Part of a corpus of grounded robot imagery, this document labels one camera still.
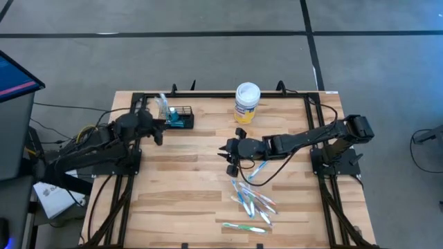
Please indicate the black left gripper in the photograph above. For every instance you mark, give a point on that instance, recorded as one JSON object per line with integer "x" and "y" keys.
{"x": 150, "y": 122}

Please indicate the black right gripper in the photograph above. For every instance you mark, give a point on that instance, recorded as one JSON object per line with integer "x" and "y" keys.
{"x": 251, "y": 148}

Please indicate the teal mouthwash bottle white cap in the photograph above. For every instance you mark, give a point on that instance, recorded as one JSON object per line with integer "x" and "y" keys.
{"x": 173, "y": 115}

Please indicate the blue toothbrush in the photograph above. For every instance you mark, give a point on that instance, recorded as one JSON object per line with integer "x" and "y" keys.
{"x": 257, "y": 170}
{"x": 242, "y": 200}

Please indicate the orange toothbrush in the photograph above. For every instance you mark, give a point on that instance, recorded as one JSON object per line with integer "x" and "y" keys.
{"x": 266, "y": 198}

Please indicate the purple toothbrush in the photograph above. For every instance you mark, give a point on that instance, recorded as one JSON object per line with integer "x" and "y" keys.
{"x": 264, "y": 216}

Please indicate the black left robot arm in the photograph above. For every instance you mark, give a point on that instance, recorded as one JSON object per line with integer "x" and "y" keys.
{"x": 86, "y": 152}

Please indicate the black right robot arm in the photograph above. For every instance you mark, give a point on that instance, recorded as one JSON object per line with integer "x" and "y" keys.
{"x": 304, "y": 136}

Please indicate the yellow Lysol wipes canister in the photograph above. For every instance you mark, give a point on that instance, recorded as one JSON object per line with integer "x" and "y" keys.
{"x": 247, "y": 95}

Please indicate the white paper booklet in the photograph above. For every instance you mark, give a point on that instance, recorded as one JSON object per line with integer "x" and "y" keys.
{"x": 55, "y": 200}

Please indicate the blue screen monitor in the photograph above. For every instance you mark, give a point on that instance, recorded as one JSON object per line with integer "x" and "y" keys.
{"x": 14, "y": 79}

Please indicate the grey tripod leg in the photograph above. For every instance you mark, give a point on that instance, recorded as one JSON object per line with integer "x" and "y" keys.
{"x": 432, "y": 133}

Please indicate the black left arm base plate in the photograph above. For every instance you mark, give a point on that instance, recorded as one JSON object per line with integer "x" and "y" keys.
{"x": 133, "y": 166}

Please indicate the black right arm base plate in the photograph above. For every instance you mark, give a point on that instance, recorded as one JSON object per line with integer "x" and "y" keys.
{"x": 346, "y": 169}

